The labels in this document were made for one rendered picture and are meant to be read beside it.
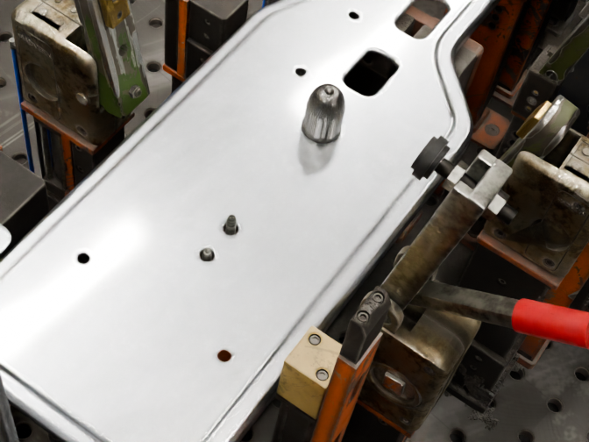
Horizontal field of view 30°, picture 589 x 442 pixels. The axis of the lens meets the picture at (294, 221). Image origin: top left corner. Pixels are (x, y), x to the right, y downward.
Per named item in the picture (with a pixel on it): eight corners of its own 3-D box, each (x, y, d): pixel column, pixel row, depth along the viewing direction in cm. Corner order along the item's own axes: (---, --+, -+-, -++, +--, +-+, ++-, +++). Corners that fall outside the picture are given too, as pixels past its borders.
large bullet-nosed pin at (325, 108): (314, 117, 93) (323, 66, 87) (344, 136, 92) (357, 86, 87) (293, 140, 91) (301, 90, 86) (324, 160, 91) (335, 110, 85)
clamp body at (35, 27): (75, 186, 121) (52, -50, 92) (160, 243, 118) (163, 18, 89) (18, 241, 116) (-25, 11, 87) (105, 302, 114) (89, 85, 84)
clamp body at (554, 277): (438, 309, 117) (542, 84, 86) (532, 368, 115) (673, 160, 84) (393, 372, 113) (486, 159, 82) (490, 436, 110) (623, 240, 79)
